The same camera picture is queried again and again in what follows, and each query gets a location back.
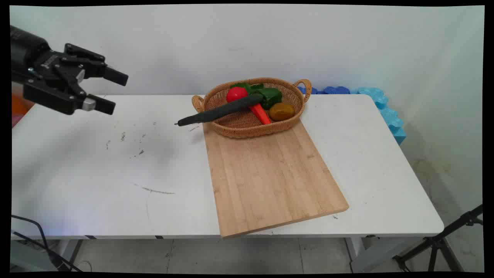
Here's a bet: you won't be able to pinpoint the red toy tomato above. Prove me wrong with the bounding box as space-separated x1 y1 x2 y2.
226 86 249 103

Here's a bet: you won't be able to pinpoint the orange object behind table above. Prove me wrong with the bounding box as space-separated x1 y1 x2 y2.
11 94 36 128

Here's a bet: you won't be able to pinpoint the blue foam padding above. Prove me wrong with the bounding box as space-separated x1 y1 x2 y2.
296 86 407 146

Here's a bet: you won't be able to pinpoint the green toy bell pepper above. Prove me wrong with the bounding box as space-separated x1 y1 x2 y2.
231 82 283 110

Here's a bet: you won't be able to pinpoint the white table leg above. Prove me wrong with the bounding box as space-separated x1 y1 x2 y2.
344 236 419 273

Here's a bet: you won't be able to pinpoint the grey table leg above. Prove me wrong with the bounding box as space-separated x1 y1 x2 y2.
57 239 84 271

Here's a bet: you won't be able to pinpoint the wooden cutting board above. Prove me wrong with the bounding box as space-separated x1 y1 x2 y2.
202 119 350 239

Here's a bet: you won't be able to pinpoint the black hanging cable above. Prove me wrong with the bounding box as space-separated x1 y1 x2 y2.
11 215 83 272

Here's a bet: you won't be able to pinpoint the black tripod stand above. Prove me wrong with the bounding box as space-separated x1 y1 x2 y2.
392 204 484 273

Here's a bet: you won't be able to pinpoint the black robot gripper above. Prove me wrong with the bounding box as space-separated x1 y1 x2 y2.
10 25 129 116

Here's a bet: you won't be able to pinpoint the dark green toy cucumber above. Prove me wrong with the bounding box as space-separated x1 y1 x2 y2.
174 93 264 127

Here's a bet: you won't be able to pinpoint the brown toy potato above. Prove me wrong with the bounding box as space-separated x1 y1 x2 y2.
269 102 296 122

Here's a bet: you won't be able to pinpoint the woven wicker basket with handles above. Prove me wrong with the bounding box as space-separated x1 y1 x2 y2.
191 77 312 139

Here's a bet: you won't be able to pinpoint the orange toy carrot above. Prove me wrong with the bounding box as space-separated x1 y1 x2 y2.
249 103 272 125

